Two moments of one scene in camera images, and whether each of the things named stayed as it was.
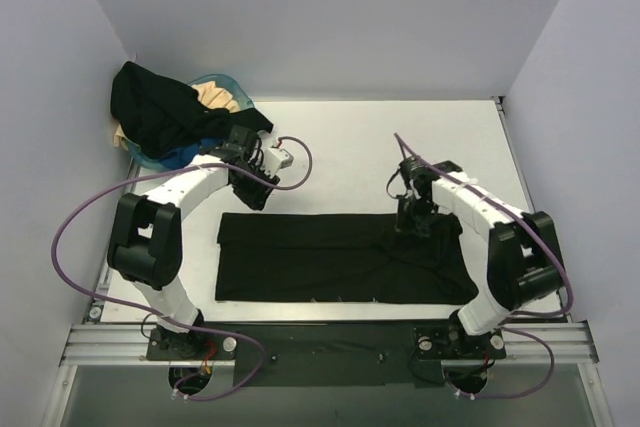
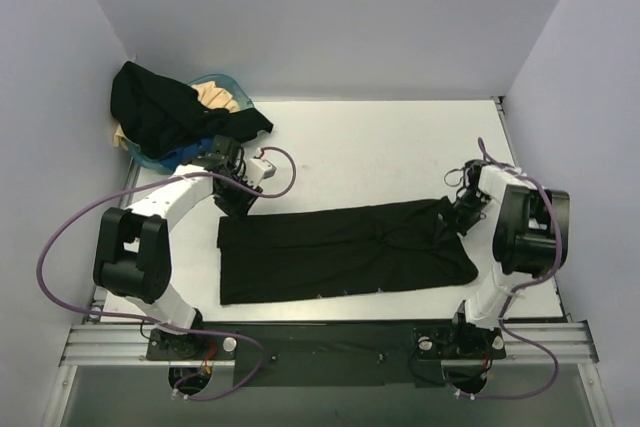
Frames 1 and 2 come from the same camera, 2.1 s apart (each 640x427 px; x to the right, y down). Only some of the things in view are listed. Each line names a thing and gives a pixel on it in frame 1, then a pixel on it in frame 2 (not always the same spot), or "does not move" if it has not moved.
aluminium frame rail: [99, 346] does not move
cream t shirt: [214, 94] does not move
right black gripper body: [413, 214] → [465, 212]
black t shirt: [154, 109] does not move
